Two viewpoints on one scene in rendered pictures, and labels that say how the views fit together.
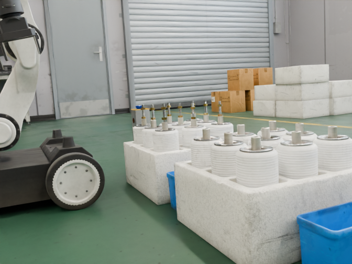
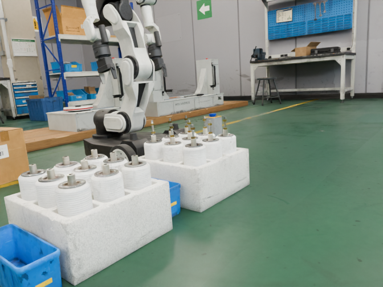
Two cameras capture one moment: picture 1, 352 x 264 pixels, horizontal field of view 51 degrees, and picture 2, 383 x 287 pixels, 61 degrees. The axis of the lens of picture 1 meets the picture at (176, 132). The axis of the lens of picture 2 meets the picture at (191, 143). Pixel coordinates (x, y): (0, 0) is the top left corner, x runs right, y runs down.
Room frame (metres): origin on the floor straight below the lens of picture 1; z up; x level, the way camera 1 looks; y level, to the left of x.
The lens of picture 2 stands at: (0.84, -1.34, 0.52)
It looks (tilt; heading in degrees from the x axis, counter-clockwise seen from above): 11 degrees down; 64
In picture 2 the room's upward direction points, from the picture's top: 4 degrees counter-clockwise
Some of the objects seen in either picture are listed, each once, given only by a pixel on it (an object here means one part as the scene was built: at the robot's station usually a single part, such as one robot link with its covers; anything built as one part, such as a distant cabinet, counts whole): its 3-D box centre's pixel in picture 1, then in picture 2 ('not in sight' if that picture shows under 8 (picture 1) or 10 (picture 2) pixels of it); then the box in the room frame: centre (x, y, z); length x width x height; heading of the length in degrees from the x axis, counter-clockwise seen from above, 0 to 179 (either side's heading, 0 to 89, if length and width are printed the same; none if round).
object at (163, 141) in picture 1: (166, 154); (155, 160); (1.33, 0.04, 0.16); 0.10 x 0.10 x 0.18
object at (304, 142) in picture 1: (296, 143); (51, 178); (0.87, -0.29, 0.25); 0.08 x 0.08 x 0.01
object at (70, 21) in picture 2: not in sight; (68, 23); (1.77, 5.43, 1.70); 0.72 x 0.58 x 0.50; 27
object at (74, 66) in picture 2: not in sight; (66, 66); (1.63, 5.33, 0.90); 0.50 x 0.38 x 0.21; 115
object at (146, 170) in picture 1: (183, 163); (192, 172); (1.49, -0.02, 0.09); 0.39 x 0.39 x 0.18; 23
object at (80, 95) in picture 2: not in sight; (71, 95); (1.64, 5.31, 0.36); 0.50 x 0.38 x 0.21; 115
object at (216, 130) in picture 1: (221, 146); (195, 167); (1.43, -0.18, 0.16); 0.10 x 0.10 x 0.18
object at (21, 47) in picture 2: not in sight; (24, 47); (0.98, 6.37, 1.38); 0.49 x 0.02 x 0.35; 24
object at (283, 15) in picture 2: not in sight; (284, 15); (5.27, 3.41, 1.54); 0.32 x 0.02 x 0.25; 114
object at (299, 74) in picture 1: (301, 74); not in sight; (3.97, -1.39, 0.45); 0.39 x 0.39 x 0.18; 25
